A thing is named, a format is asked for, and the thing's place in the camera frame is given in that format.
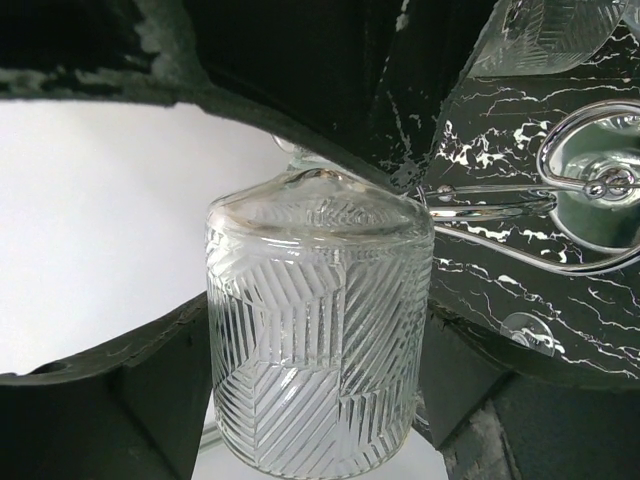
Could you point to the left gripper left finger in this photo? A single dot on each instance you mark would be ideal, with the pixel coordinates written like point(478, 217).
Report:
point(130, 408)

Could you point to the chrome wine glass rack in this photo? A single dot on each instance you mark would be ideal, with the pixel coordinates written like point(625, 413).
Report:
point(588, 167)

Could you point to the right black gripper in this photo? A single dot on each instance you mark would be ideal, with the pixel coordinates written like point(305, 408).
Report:
point(363, 82)

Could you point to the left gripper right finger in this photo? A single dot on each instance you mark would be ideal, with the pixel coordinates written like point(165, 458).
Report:
point(495, 409)

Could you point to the clear wine glass centre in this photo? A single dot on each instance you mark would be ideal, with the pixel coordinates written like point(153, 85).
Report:
point(530, 332)

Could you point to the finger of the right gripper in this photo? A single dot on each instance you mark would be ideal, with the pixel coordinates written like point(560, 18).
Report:
point(139, 52)

